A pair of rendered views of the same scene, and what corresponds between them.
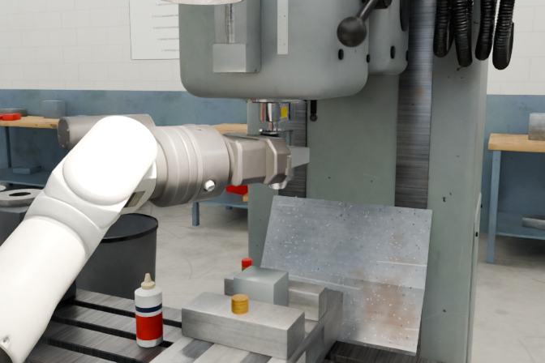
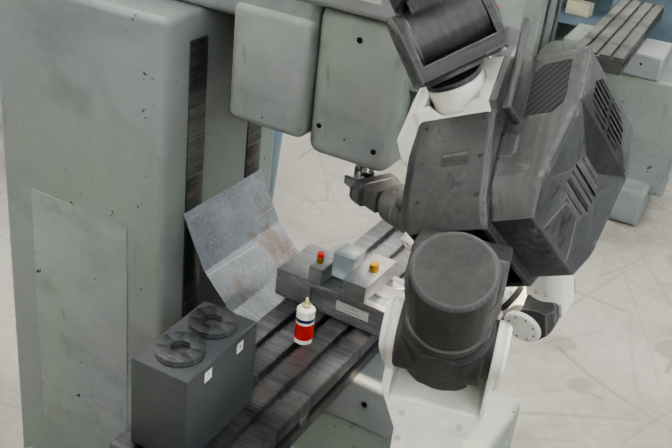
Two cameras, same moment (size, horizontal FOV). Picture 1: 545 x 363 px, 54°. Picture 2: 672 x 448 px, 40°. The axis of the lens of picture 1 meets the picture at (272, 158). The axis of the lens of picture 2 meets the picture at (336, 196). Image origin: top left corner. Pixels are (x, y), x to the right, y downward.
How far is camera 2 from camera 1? 2.07 m
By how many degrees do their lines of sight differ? 83
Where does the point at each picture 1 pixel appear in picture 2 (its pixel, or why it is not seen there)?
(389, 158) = (243, 145)
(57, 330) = (275, 382)
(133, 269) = not seen: outside the picture
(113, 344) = (304, 355)
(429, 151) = (261, 131)
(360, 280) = (254, 238)
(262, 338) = (389, 273)
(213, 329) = (375, 286)
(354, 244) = (240, 217)
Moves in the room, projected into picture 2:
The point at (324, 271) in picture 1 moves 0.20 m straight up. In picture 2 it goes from (236, 246) to (241, 173)
